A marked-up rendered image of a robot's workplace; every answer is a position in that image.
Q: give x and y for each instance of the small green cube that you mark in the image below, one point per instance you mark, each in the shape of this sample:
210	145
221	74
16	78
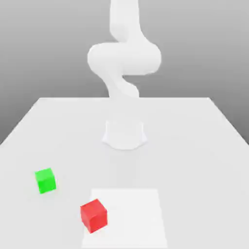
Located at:
46	181

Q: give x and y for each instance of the small red cube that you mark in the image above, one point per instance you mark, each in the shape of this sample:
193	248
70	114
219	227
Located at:
94	215

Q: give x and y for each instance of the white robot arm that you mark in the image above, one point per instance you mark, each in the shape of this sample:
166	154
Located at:
124	58

